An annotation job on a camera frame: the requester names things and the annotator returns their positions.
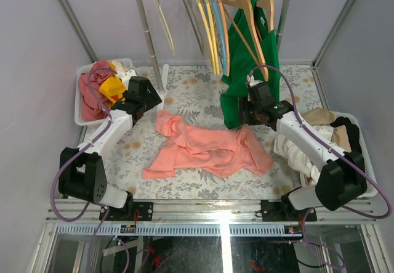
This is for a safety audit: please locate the salmon pink t shirt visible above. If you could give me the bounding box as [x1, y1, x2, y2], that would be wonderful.
[142, 110, 273, 179]

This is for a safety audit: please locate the white garment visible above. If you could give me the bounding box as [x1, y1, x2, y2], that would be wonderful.
[273, 134, 320, 185]

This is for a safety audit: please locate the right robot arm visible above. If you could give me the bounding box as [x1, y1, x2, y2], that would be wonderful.
[238, 81, 367, 220]

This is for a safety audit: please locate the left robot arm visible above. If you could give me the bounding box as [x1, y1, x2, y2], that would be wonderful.
[58, 76, 162, 221]

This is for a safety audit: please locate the green t shirt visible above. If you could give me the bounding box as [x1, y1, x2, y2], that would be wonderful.
[220, 0, 281, 129]

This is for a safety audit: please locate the grey plastic hanger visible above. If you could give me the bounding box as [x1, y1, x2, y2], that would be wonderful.
[182, 0, 204, 55]

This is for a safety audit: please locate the cream plastic hanger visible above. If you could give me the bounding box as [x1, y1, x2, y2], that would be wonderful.
[151, 0, 175, 56]

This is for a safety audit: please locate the yellow hanger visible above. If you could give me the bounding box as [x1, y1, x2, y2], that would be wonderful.
[198, 0, 220, 75]
[192, 0, 209, 58]

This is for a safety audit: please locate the wooden hanger with green shirt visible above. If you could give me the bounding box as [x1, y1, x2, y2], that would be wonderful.
[221, 0, 266, 65]

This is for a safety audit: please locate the right wooden hanger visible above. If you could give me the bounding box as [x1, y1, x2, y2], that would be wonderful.
[256, 0, 275, 32]

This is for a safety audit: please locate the blue plastic hanger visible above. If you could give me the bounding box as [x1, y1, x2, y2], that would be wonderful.
[210, 0, 230, 76]

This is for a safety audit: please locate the white left laundry basket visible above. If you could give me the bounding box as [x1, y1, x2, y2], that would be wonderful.
[74, 58, 164, 126]

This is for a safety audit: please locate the white laundry basket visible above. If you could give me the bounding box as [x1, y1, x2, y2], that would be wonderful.
[300, 111, 382, 198]
[74, 58, 164, 126]

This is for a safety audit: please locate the cream garment in left basket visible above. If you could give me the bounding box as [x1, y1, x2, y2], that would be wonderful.
[110, 60, 130, 73]

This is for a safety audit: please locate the yellow garment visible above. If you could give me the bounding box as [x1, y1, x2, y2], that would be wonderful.
[99, 75, 127, 106]

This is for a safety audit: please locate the dusty rose garment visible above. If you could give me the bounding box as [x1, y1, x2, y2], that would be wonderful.
[78, 59, 114, 121]

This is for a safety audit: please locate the beige garment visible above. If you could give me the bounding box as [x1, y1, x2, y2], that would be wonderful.
[301, 107, 352, 152]

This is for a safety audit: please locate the floral table cloth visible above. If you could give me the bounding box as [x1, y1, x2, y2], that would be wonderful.
[103, 66, 305, 200]

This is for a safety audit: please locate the black garment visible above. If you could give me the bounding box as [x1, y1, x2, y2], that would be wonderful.
[330, 116, 363, 153]

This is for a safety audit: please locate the white right laundry basket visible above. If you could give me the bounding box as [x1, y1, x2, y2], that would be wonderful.
[300, 111, 382, 198]

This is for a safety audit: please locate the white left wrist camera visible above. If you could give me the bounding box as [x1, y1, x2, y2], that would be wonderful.
[117, 68, 137, 87]

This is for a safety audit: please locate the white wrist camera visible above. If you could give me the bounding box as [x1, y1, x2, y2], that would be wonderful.
[246, 75, 263, 88]
[117, 68, 137, 87]

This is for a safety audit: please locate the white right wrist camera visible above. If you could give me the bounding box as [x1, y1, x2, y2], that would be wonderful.
[246, 75, 263, 88]

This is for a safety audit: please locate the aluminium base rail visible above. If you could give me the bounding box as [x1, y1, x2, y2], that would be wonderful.
[42, 197, 379, 237]

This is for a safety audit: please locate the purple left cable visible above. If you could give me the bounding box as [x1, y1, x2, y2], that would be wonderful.
[50, 67, 119, 273]

